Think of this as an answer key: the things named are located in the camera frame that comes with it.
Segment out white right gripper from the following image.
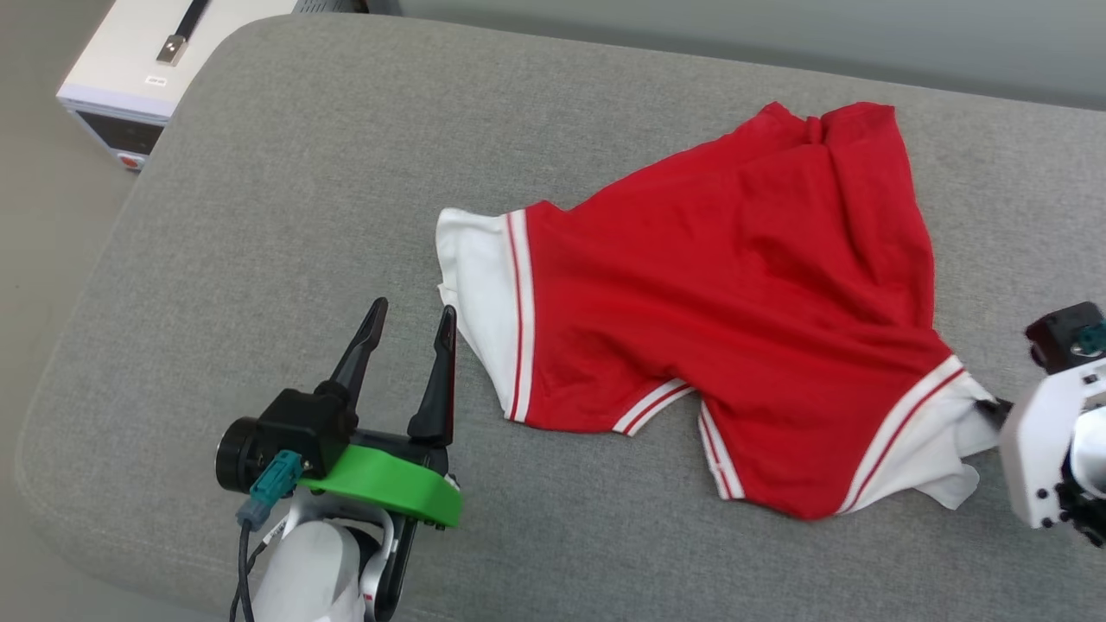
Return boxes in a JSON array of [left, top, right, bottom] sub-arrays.
[[975, 354, 1106, 530]]

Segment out black strap carry handle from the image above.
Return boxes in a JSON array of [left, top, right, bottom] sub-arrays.
[[156, 0, 212, 67]]

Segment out grey fabric sofa cushion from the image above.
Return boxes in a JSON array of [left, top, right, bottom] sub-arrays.
[[13, 13, 1106, 622]]

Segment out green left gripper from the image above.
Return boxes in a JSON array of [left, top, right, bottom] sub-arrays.
[[215, 297, 464, 530]]

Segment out white equipment box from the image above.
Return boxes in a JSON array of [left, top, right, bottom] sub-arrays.
[[55, 0, 300, 171]]

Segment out red and white basketball jersey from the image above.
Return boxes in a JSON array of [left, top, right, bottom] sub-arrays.
[[435, 101, 1003, 522]]

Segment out left camera cable teal connector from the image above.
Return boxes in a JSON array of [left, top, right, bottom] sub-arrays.
[[229, 449, 305, 622]]

